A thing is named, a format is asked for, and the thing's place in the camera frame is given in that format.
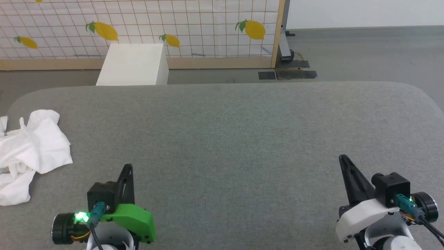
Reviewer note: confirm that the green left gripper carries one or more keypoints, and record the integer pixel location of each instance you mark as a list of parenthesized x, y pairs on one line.
[(133, 218)]

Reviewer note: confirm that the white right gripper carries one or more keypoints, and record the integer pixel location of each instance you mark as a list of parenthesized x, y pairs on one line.
[(360, 215)]

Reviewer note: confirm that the white t-shirt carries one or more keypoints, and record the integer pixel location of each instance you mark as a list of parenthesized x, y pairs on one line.
[(31, 152)]

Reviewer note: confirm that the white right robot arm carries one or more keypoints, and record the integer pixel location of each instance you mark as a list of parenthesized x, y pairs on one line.
[(388, 236)]

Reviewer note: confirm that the white cabinet box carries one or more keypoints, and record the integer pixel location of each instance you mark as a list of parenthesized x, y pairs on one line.
[(133, 64)]

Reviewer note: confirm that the grey metal stand leg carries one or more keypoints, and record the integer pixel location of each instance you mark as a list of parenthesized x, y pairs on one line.
[(286, 45)]

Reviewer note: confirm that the lemon pattern screen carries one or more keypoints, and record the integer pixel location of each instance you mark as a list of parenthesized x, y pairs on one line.
[(138, 21)]

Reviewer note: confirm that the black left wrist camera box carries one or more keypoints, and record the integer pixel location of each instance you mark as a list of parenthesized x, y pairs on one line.
[(101, 196)]

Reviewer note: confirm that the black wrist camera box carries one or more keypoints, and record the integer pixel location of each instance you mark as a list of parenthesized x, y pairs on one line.
[(101, 196), (390, 189)]

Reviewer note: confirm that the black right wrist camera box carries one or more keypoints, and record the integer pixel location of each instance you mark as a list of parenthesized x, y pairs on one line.
[(390, 189)]

